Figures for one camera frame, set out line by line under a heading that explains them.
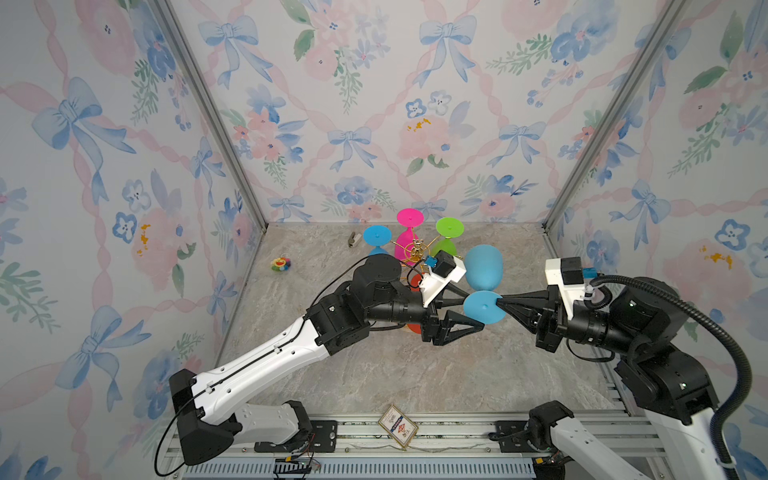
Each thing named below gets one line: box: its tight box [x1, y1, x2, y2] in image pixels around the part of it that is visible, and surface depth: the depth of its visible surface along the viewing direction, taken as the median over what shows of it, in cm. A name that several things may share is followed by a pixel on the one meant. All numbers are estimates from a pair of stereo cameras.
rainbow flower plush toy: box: [270, 257, 291, 272], surface depth 108 cm
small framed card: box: [378, 404, 419, 449], surface depth 76 cm
